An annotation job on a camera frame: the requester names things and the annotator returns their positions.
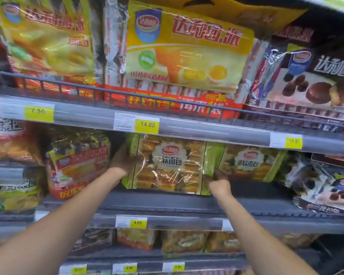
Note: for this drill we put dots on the person's right hand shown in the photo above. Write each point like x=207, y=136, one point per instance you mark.
x=221, y=186

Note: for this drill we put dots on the person's left hand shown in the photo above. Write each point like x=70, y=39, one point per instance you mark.
x=123, y=163

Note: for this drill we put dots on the person's left fingers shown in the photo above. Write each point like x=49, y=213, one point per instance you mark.
x=133, y=161

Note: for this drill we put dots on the person's right fingers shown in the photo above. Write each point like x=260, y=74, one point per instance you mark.
x=220, y=174

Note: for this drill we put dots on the green clear soft bread packet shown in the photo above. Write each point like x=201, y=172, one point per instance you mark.
x=169, y=168
x=249, y=163

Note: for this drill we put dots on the person's right forearm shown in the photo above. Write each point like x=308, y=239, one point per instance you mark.
x=258, y=240

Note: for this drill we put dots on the person's left forearm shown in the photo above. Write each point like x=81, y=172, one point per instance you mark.
x=54, y=226

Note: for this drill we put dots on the yellow white price tag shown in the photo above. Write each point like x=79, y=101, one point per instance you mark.
x=137, y=223
x=126, y=268
x=293, y=142
x=146, y=125
x=39, y=113
x=74, y=269
x=174, y=267
x=336, y=1

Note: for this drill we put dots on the grey shelf with clear strip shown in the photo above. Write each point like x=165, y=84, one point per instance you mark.
x=195, y=127
x=175, y=209
x=152, y=262

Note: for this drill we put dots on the red yellow cake packet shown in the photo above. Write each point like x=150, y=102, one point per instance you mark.
x=77, y=168

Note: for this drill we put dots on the small clear bread packet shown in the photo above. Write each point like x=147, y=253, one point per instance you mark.
x=299, y=239
x=136, y=239
x=185, y=242
x=223, y=242

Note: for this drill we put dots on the dark clear snack packet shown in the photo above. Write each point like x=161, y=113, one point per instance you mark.
x=93, y=240

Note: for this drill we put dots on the small chocolate pie packet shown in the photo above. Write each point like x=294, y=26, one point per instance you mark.
x=324, y=186

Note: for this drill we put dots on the dark red packet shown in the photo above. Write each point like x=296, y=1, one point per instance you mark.
x=335, y=160

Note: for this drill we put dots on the large yellow egg pie packet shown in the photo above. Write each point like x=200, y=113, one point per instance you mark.
x=48, y=40
x=183, y=54

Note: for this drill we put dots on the green yellow bread packet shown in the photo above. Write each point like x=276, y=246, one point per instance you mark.
x=15, y=197

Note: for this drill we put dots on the orange white bread packet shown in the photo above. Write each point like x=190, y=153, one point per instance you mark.
x=11, y=143

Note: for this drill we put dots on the brown chocolate pie packet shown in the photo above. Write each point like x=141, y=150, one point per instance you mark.
x=312, y=85

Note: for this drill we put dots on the dark brown snack packet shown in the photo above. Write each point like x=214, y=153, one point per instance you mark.
x=326, y=31

